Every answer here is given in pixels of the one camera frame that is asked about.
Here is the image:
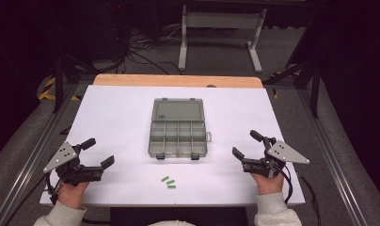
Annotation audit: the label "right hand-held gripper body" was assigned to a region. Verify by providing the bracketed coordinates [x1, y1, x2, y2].
[242, 137, 311, 179]

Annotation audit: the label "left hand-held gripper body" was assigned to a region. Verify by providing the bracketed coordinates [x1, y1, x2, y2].
[42, 140, 104, 186]

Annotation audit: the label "clear plastic compartment box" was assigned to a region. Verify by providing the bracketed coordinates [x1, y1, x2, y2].
[148, 97, 213, 161]

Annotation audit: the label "person's left hand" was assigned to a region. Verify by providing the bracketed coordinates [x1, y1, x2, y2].
[56, 181, 90, 210]

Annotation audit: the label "person's right hand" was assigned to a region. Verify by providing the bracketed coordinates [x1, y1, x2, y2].
[250, 171, 286, 196]

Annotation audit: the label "yellow black floor tape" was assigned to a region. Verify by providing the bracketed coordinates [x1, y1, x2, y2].
[37, 76, 81, 102]
[270, 71, 300, 100]

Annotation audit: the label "black tripod stand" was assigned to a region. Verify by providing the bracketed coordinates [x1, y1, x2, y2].
[262, 15, 325, 120]
[45, 0, 97, 115]

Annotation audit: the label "person's black pants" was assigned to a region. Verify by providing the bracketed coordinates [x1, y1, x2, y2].
[109, 206, 249, 226]

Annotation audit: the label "person's grey sweater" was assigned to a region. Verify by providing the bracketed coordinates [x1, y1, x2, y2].
[147, 219, 196, 226]

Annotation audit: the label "wooden table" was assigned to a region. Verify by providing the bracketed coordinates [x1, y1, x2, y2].
[92, 73, 264, 89]

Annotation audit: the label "white metal stand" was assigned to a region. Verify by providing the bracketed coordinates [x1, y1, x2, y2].
[178, 5, 268, 73]

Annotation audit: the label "left hand-held gripper black cable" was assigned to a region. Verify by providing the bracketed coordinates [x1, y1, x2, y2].
[4, 171, 60, 226]

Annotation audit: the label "hand-held gripper black cable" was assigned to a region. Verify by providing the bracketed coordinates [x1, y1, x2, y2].
[4, 171, 60, 226]
[280, 164, 322, 226]

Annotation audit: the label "right hand-held gripper black cable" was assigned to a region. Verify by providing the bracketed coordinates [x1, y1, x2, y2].
[280, 164, 322, 226]

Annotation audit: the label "aluminium floor rail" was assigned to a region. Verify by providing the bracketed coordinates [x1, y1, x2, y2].
[296, 88, 372, 226]
[0, 84, 81, 226]

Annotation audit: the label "tangle of black cables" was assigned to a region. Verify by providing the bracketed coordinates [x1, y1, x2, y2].
[107, 2, 183, 75]

